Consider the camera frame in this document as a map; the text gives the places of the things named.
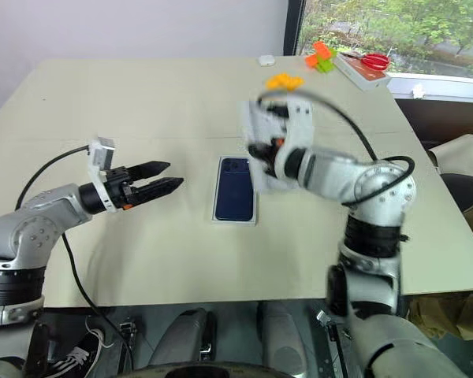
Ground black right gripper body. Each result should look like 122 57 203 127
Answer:
255 113 289 176

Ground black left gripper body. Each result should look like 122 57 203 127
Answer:
104 166 140 212

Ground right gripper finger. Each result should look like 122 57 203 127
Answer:
259 100 289 120
247 143 267 174

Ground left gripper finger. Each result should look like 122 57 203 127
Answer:
125 160 171 181
136 177 184 205

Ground white phone box lid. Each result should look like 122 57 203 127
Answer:
239 100 301 195

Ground dark blue smartphone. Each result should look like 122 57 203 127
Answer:
214 157 255 222

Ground white phone box base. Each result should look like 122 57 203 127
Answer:
211 155 259 227

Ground orange and white box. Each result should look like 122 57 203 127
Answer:
334 53 392 92

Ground yellow toy building blocks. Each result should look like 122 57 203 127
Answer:
264 72 305 92

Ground green toy building blocks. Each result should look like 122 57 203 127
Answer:
315 49 337 74

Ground orange toy building blocks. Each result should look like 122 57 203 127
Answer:
305 41 333 69

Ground grey rounded shape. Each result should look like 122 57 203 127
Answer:
147 308 218 368
257 301 309 375

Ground black sneaker white laces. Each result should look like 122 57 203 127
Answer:
43 326 106 377

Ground beige sheet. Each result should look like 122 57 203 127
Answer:
426 133 473 176

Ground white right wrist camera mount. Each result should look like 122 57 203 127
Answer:
280 97 315 159

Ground black window frame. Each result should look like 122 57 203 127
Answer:
283 0 307 57

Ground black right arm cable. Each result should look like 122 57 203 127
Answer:
255 88 415 206

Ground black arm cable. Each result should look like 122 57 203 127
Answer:
255 88 415 206
14 144 136 378

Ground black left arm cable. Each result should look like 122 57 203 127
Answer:
14 144 136 378

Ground red handled scissors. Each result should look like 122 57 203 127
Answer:
341 50 391 71

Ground metal table bracket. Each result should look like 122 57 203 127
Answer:
316 310 352 378
117 321 140 367

